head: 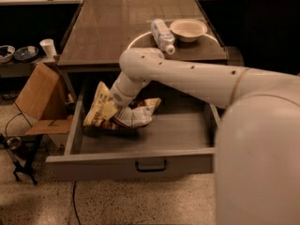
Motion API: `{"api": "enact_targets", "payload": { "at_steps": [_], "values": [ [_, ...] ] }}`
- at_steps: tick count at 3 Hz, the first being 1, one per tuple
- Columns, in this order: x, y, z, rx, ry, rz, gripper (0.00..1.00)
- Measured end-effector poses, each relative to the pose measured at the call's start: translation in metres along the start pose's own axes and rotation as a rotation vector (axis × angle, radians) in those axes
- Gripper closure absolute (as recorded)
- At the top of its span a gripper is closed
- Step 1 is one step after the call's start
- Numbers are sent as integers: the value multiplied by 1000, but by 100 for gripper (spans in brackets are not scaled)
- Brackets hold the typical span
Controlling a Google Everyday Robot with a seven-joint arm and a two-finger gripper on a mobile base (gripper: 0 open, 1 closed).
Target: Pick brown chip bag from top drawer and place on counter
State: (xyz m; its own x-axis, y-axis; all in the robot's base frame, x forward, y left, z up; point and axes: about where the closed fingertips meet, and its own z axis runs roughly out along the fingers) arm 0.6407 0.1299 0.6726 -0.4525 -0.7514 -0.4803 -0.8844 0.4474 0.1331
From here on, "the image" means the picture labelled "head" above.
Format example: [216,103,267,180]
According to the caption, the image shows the black office chair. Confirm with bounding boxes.
[240,0,300,75]

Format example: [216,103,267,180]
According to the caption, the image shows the grey drawer cabinet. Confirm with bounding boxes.
[58,0,227,106]

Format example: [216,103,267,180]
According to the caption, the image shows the clear plastic water bottle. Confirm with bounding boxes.
[151,19,175,54]

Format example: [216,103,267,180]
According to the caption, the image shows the open grey top drawer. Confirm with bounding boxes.
[46,86,219,181]

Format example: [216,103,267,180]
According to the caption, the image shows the black drawer handle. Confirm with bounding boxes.
[135,160,168,173]

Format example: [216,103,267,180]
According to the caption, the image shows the white paper cup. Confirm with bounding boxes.
[39,38,57,57]

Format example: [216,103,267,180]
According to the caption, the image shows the brown chip bag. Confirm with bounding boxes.
[82,82,161,130]

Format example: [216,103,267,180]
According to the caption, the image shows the brown cardboard box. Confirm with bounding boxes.
[16,63,72,135]

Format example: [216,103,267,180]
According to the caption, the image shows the blue patterned bowl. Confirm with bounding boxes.
[14,46,39,63]

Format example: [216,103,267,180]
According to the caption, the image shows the white and blue bowl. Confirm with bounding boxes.
[0,45,15,64]

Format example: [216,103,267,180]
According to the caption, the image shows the beige paper bowl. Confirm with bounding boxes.
[170,19,208,42]

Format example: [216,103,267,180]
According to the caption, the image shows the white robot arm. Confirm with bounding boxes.
[112,48,300,225]

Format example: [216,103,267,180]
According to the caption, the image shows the black floor cable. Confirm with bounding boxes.
[0,91,83,225]

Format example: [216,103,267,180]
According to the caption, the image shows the grey side shelf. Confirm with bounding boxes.
[0,56,56,78]

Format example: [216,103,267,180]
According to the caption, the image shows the black metal stand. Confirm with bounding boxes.
[0,134,42,185]

